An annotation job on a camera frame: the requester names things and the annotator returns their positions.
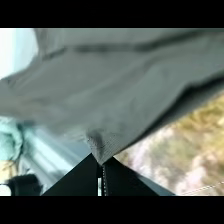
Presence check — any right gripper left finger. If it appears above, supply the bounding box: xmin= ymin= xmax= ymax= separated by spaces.
xmin=42 ymin=152 xmax=103 ymax=197

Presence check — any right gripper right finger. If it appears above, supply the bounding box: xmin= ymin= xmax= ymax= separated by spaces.
xmin=101 ymin=156 xmax=162 ymax=197

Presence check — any brown T-shirt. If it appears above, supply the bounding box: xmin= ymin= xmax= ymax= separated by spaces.
xmin=0 ymin=28 xmax=224 ymax=166

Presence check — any pale green garment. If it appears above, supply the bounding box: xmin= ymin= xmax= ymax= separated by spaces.
xmin=0 ymin=118 xmax=25 ymax=162

